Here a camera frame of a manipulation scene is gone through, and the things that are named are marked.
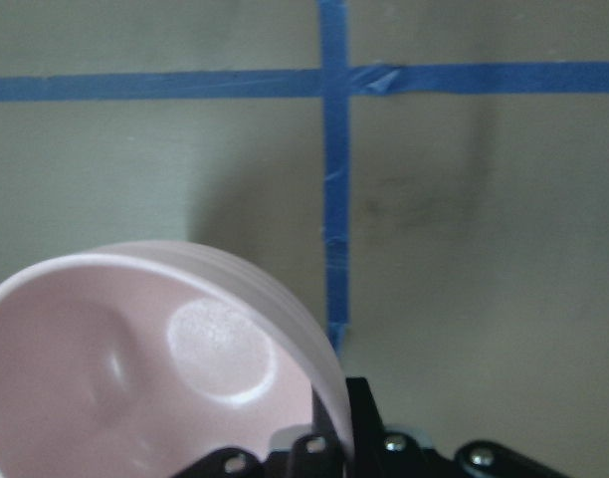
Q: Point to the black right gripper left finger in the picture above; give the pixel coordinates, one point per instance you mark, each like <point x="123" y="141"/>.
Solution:
<point x="224" y="463"/>

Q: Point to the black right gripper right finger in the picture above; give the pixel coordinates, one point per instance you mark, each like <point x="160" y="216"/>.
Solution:
<point x="381" y="452"/>

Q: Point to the pink bowl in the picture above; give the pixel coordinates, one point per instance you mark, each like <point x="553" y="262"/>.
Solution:
<point x="138" y="359"/>

